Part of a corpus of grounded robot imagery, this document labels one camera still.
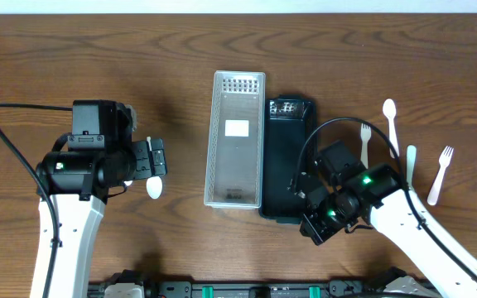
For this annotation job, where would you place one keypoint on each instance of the clear perforated plastic basket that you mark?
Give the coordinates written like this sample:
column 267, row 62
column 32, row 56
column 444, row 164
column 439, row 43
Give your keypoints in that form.
column 234, row 168

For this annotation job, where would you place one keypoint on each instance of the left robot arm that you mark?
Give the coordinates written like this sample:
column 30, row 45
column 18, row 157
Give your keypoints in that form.
column 76, row 176

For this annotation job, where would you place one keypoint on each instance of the white plastic fork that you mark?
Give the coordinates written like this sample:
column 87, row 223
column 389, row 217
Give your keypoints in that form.
column 365, row 136

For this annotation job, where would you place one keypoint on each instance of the pink plastic fork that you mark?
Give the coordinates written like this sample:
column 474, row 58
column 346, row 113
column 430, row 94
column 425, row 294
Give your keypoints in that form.
column 444, row 161

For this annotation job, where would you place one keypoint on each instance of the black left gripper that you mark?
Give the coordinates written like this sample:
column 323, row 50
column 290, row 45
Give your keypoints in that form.
column 144, row 159

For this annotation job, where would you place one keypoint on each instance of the mint green plastic fork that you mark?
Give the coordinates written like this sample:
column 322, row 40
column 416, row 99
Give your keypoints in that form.
column 410, row 164

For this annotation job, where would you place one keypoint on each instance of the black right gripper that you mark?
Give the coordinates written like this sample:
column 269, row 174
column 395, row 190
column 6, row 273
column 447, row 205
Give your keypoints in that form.
column 315, row 232

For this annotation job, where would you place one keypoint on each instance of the black perforated plastic basket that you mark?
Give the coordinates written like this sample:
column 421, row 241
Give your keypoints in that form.
column 289, row 120

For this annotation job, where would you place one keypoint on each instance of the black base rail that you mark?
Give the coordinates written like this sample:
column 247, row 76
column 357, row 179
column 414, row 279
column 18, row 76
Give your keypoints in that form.
column 391, row 283

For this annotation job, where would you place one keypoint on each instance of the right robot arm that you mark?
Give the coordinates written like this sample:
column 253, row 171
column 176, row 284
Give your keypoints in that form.
column 400, row 216

